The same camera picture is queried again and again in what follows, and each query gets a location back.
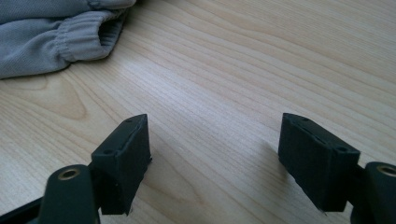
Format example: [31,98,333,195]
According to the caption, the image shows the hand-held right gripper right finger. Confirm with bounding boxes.
[277,112,361,214]

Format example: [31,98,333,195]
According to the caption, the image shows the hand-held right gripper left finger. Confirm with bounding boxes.
[91,113,153,217]

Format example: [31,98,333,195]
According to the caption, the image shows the grey pants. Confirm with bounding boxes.
[0,0,137,80]

